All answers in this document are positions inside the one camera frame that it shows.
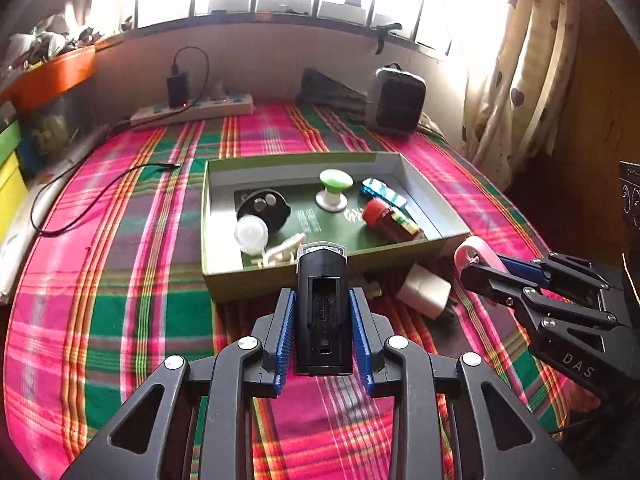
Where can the green cardboard tray box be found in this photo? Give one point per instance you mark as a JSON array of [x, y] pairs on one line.
[[231, 275]]

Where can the black rectangular device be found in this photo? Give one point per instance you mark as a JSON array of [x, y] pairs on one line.
[[323, 319]]

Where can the white small charger block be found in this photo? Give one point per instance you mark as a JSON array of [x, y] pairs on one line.
[[424, 292]]

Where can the plaid pink green tablecloth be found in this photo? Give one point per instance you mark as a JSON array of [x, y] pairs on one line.
[[97, 310]]

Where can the black round disc gadget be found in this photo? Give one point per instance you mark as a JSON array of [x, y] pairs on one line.
[[267, 204]]

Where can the pink white clip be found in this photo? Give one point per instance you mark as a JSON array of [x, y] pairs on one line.
[[284, 253]]

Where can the green top white knob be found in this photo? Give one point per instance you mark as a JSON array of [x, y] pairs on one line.
[[335, 183]]

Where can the grey small fan heater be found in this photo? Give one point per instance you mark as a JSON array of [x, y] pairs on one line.
[[394, 101]]

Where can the yellow green box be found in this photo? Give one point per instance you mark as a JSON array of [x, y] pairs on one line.
[[12, 186]]

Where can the black folded item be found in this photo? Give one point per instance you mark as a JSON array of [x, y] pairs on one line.
[[320, 90]]

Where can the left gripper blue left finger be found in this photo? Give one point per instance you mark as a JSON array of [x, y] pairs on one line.
[[253, 367]]

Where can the black charger adapter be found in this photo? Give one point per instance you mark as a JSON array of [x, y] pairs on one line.
[[178, 90]]

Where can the red cap spice bottle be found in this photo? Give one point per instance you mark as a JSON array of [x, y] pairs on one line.
[[390, 222]]

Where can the blue transparent plastic case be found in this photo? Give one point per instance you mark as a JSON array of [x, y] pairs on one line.
[[374, 188]]

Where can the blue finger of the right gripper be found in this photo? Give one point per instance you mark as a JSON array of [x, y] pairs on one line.
[[510, 284], [525, 267]]

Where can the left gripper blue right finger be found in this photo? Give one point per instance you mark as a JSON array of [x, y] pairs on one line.
[[392, 366]]

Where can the cream patterned curtain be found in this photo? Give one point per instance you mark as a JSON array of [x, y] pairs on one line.
[[519, 55]]

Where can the orange tray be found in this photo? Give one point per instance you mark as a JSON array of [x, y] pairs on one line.
[[48, 81]]

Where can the white power strip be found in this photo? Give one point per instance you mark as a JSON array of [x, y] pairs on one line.
[[159, 115]]

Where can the white round lid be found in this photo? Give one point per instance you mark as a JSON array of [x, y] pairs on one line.
[[251, 234]]

